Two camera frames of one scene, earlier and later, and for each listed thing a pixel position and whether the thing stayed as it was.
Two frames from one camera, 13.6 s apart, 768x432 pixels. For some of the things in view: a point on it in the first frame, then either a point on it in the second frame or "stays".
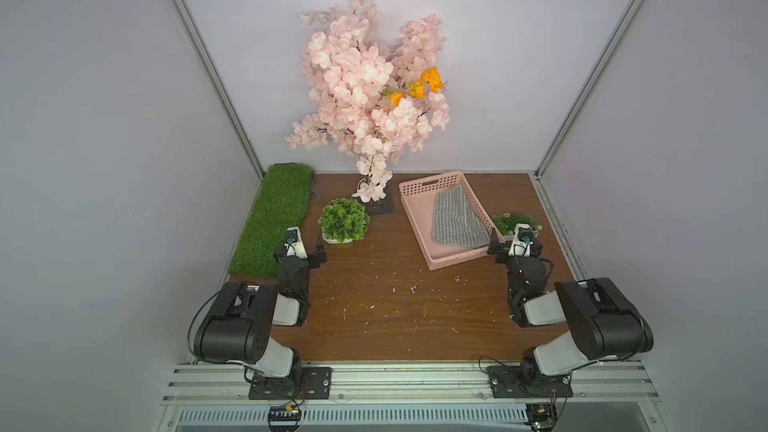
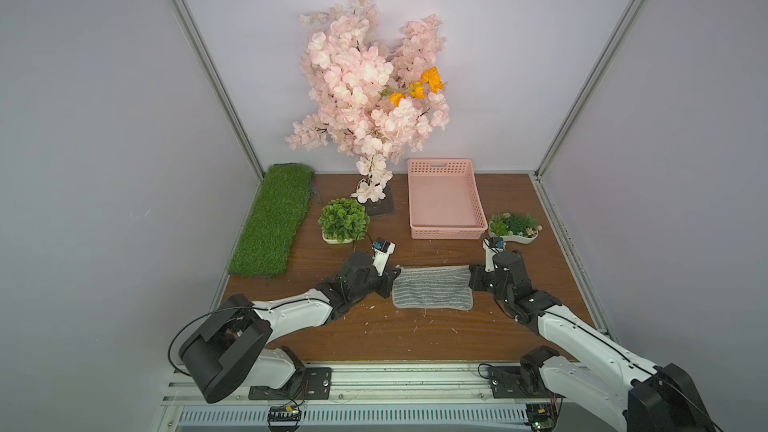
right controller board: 541,416 stays
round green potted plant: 343,220 stays
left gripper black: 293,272 -> 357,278
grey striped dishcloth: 454,221 -> 433,287
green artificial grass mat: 280,204 stays
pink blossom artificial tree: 375,99 stays
